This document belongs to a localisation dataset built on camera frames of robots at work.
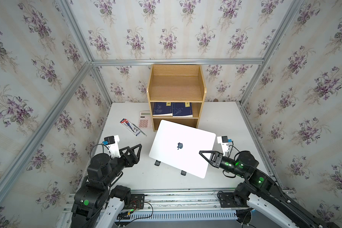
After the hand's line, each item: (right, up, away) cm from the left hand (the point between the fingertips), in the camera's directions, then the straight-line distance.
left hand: (138, 148), depth 62 cm
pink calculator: (-5, +11, +45) cm, 46 cm away
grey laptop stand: (+6, -15, +23) cm, 29 cm away
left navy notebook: (+9, +19, +30) cm, 36 cm away
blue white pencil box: (-16, +7, +41) cm, 45 cm away
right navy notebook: (+20, +18, +30) cm, 40 cm away
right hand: (+29, -3, +2) cm, 29 cm away
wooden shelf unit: (+18, +35, +26) cm, 47 cm away
